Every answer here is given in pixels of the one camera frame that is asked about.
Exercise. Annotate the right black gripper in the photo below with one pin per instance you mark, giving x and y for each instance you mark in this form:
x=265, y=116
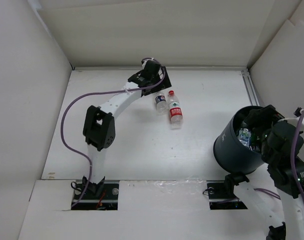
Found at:
x=268, y=113

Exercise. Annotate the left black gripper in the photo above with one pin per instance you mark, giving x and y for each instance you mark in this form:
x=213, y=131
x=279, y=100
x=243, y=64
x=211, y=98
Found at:
x=165, y=86

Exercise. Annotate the clear bottle blue white label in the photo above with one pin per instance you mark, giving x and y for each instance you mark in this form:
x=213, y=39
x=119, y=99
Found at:
x=244, y=136

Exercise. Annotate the clear bottle black cap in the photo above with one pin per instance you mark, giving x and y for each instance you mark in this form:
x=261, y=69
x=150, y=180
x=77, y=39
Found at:
x=161, y=104

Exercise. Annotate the green plastic bottle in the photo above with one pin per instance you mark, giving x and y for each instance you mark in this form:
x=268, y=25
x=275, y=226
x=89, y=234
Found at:
x=255, y=144

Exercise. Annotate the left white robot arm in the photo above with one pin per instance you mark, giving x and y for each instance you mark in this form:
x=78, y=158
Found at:
x=99, y=128

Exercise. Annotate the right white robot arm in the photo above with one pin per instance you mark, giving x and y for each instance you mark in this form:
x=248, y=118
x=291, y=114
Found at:
x=280, y=144

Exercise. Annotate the dark blue round bin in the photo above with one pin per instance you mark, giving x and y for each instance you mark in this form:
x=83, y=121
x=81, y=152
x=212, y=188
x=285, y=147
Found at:
x=229, y=153

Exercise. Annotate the clear bottle red cap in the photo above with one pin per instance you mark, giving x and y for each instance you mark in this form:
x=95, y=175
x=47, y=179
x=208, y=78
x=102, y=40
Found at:
x=175, y=111

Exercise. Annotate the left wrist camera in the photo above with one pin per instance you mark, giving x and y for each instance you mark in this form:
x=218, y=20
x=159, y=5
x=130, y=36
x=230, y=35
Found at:
x=146, y=59

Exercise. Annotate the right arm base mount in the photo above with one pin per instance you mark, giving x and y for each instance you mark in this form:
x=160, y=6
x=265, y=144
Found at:
x=222, y=199

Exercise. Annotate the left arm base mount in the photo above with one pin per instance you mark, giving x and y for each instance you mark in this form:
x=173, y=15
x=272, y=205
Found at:
x=107, y=200

